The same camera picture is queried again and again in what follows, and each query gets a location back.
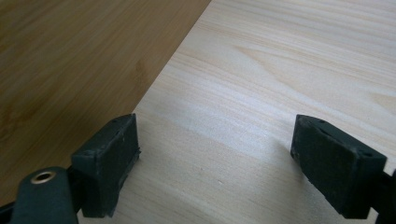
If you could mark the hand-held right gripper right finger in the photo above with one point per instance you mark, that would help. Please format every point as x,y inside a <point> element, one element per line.
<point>336,168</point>

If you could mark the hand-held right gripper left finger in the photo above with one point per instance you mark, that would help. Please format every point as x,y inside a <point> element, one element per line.
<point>106,161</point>

